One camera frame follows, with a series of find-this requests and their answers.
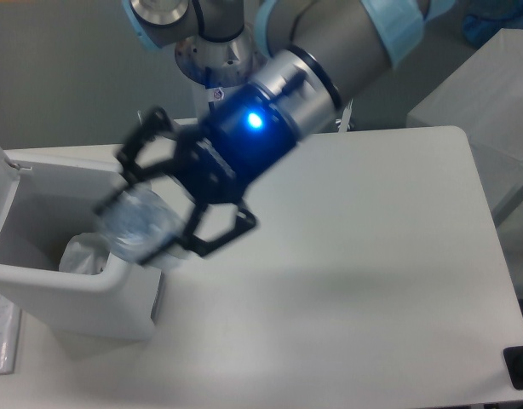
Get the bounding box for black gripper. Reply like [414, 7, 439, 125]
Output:
[94, 84, 296, 266]

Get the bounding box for clear plastic water bottle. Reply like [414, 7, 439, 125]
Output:
[94, 183, 184, 264]

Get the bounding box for white plastic package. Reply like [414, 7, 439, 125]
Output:
[59, 233, 109, 276]

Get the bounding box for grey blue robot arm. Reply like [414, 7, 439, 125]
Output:
[95, 1, 452, 266]

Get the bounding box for white open trash can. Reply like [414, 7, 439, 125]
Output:
[0, 147, 164, 340]

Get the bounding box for white cabinet at right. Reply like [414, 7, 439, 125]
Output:
[406, 29, 523, 209]

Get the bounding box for blue object top right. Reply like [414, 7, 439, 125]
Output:
[462, 1, 523, 49]

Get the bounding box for black device at edge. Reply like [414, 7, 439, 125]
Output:
[503, 346, 523, 390]

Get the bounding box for black pedestal cable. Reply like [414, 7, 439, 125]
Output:
[204, 66, 218, 116]

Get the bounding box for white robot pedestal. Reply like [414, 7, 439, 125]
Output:
[135, 23, 356, 144]

